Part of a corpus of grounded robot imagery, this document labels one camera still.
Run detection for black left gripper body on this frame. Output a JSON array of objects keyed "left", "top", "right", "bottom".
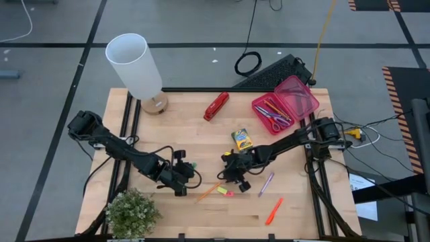
[{"left": 157, "top": 160, "right": 196, "bottom": 189}]

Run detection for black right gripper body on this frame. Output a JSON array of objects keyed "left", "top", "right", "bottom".
[{"left": 224, "top": 149, "right": 262, "bottom": 183}]

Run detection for purple pen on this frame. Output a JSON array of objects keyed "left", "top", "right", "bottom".
[{"left": 257, "top": 171, "right": 275, "bottom": 198}]

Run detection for yellow green crayon box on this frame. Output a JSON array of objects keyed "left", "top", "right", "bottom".
[{"left": 230, "top": 128, "right": 255, "bottom": 153}]

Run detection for orange pencil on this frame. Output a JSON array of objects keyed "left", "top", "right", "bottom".
[
  {"left": 195, "top": 181, "right": 222, "bottom": 204},
  {"left": 263, "top": 99, "right": 289, "bottom": 121}
]

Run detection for orange marker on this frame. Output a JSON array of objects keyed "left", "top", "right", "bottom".
[{"left": 265, "top": 197, "right": 284, "bottom": 226}]

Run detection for red handled scissors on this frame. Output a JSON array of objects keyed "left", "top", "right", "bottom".
[{"left": 254, "top": 106, "right": 284, "bottom": 132}]

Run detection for purple handled scissors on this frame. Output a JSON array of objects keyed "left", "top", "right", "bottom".
[{"left": 257, "top": 106, "right": 292, "bottom": 128}]

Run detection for pink plastic pencil case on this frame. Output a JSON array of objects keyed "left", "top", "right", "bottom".
[{"left": 251, "top": 75, "right": 320, "bottom": 136}]

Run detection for potted green plant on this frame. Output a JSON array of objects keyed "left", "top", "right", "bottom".
[{"left": 105, "top": 188, "right": 163, "bottom": 240}]

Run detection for red stapler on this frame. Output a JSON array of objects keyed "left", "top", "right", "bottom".
[{"left": 203, "top": 91, "right": 230, "bottom": 122}]

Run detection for black keyboard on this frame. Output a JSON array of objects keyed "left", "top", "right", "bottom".
[{"left": 231, "top": 53, "right": 313, "bottom": 90}]

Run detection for white shade table lamp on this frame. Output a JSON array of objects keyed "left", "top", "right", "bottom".
[{"left": 105, "top": 32, "right": 169, "bottom": 116}]

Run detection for yellow power plug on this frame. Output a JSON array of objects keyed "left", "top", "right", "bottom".
[{"left": 339, "top": 127, "right": 366, "bottom": 141}]

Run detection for white paper sheet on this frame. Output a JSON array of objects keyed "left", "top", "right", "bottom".
[{"left": 348, "top": 173, "right": 379, "bottom": 222}]

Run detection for black metal beam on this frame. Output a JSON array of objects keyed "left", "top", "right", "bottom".
[{"left": 352, "top": 173, "right": 427, "bottom": 205}]

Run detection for black striped edge floor mat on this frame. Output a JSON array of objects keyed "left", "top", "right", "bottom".
[
  {"left": 382, "top": 66, "right": 430, "bottom": 175},
  {"left": 348, "top": 0, "right": 430, "bottom": 13}
]

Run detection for gray floor bar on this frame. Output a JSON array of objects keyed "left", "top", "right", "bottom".
[{"left": 0, "top": 69, "right": 21, "bottom": 80}]

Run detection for black aluminium table frame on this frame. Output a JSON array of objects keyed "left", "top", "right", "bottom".
[{"left": 75, "top": 87, "right": 362, "bottom": 242}]

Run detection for black coiled cable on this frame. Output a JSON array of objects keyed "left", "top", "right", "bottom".
[{"left": 234, "top": 0, "right": 263, "bottom": 77}]

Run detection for white power cable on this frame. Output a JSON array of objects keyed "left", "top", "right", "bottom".
[{"left": 349, "top": 124, "right": 381, "bottom": 149}]

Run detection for yellow hanging cable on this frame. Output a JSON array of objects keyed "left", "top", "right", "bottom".
[{"left": 310, "top": 0, "right": 337, "bottom": 85}]

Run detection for gray metal post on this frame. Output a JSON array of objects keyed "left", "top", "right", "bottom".
[{"left": 410, "top": 97, "right": 430, "bottom": 242}]

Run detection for white floor cable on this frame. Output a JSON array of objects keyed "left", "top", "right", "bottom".
[{"left": 0, "top": 0, "right": 34, "bottom": 43}]

